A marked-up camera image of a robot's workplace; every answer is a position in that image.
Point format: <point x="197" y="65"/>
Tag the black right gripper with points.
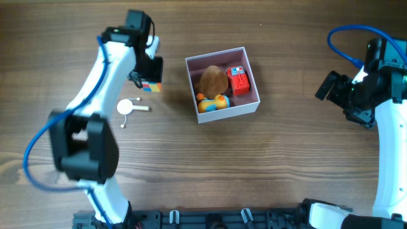
<point x="341" y="92"/>

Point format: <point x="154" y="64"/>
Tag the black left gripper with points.
<point x="156" y="76"/>

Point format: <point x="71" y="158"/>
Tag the colourful two-by-two puzzle cube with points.
<point x="149" y="86"/>

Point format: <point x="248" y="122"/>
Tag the white wooden rattle drum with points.
<point x="126" y="106"/>

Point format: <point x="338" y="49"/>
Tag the white cardboard box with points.
<point x="240" y="104"/>

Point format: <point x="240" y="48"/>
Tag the brown plush toy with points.
<point x="212" y="82"/>

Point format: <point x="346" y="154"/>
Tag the red toy truck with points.
<point x="238" y="79"/>

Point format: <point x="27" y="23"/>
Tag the yellow duck toy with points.
<point x="207" y="105"/>

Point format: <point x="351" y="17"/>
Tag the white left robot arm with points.
<point x="83" y="144"/>

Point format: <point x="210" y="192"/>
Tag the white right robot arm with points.
<point x="389" y="208"/>

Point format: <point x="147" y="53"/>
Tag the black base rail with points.
<point x="244" y="218"/>

